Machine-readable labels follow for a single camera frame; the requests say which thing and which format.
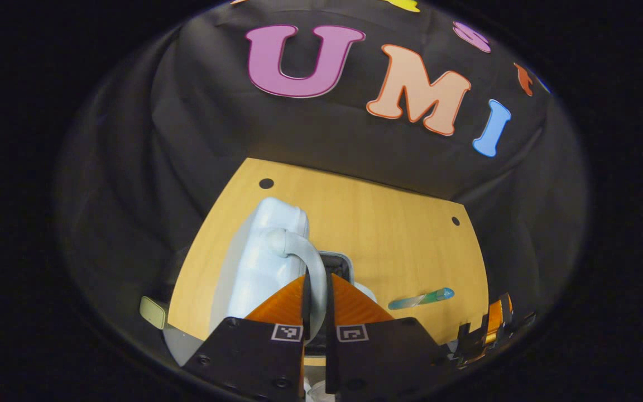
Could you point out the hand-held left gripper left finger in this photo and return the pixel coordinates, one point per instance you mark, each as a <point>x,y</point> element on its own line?
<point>254,357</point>

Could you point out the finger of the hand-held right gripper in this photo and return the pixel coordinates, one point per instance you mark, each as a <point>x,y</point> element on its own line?
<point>509,312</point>
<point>494,326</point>

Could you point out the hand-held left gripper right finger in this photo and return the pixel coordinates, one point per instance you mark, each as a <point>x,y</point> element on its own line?
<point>377,357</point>

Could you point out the clear blue-capped tube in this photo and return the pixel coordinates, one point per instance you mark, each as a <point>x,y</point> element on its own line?
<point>422,298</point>

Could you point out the light blue suitcase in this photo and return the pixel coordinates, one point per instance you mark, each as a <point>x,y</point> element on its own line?
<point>265,257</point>

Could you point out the beige trash bin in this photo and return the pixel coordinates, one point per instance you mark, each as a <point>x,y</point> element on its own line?
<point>153,311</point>

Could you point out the black backdrop cloth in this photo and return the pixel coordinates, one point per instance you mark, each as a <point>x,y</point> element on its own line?
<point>187,111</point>

